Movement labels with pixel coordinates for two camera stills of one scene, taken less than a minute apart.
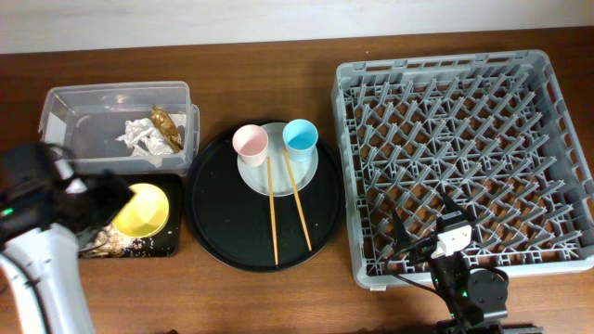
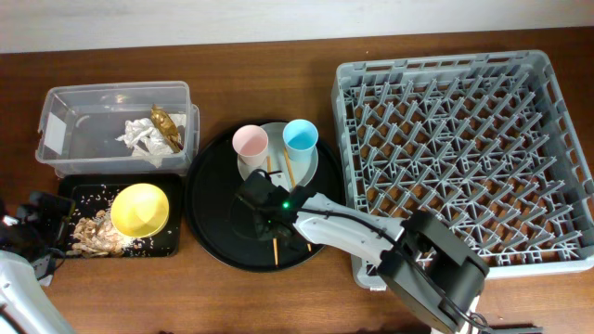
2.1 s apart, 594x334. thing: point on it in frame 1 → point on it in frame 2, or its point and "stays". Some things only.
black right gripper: [403, 237] → [261, 223]
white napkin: [141, 134] stays
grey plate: [257, 178] stays
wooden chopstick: [298, 200] stays
